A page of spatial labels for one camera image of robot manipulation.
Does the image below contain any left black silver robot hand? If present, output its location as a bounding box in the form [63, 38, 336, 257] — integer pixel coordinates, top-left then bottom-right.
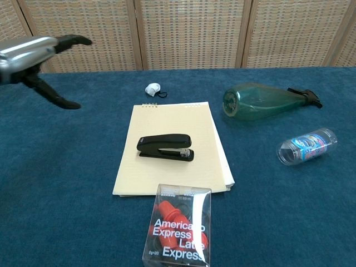
[0, 34, 93, 110]

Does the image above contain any black stapler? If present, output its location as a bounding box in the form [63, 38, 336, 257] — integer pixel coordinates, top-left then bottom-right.
[136, 133, 195, 162]

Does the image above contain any woven bamboo screen panel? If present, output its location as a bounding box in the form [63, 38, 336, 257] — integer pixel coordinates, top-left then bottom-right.
[324, 0, 356, 68]
[241, 0, 352, 69]
[17, 0, 149, 73]
[135, 0, 253, 70]
[0, 0, 32, 43]

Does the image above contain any blue table cover cloth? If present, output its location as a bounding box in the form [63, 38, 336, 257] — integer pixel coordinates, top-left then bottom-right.
[0, 66, 356, 267]

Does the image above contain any white crumpled paper ball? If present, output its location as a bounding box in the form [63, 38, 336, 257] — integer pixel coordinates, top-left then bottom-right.
[145, 82, 161, 97]

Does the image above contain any cream spiral notepad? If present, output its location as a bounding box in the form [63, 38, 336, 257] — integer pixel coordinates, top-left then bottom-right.
[112, 101, 236, 197]

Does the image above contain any green spray bottle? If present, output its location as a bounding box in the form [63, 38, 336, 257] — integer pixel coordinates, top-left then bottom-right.
[222, 82, 323, 121]

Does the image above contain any clear plastic bottle blue label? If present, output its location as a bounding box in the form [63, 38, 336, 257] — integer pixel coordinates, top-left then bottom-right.
[276, 127, 338, 166]

